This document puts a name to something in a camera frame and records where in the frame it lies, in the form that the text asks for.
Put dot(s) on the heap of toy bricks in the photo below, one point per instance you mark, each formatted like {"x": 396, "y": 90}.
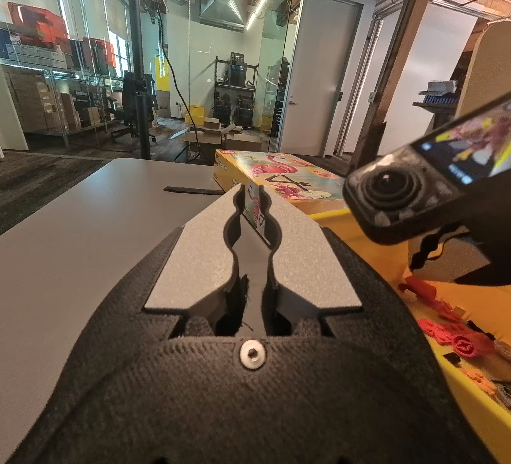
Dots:
{"x": 463, "y": 336}

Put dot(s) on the black office chair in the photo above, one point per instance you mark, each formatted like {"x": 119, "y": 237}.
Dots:
{"x": 133, "y": 105}

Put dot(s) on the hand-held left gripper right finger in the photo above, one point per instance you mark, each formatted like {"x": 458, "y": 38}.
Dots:
{"x": 309, "y": 268}

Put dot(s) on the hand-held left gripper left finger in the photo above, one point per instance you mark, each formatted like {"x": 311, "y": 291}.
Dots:
{"x": 195, "y": 256}

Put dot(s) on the black metal pole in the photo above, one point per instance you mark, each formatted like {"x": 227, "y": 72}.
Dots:
{"x": 137, "y": 57}

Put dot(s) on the yellow toy brick set box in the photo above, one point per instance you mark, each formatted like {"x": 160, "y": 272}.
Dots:
{"x": 279, "y": 177}

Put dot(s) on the stack of cardboard boxes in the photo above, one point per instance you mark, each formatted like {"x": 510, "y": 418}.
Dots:
{"x": 40, "y": 101}

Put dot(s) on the metal shelf rack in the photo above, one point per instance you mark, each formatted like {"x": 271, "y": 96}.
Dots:
{"x": 235, "y": 89}

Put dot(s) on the yellow storage crate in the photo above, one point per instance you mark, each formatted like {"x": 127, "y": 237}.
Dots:
{"x": 195, "y": 114}

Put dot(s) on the open cardboard box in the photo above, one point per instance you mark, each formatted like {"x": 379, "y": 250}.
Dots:
{"x": 217, "y": 135}

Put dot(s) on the wooden post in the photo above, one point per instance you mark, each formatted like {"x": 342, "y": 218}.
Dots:
{"x": 399, "y": 53}

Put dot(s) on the yellow plastic bin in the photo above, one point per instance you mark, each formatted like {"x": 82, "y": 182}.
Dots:
{"x": 451, "y": 332}

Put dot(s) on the white door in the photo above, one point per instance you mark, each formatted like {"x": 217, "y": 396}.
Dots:
{"x": 315, "y": 73}

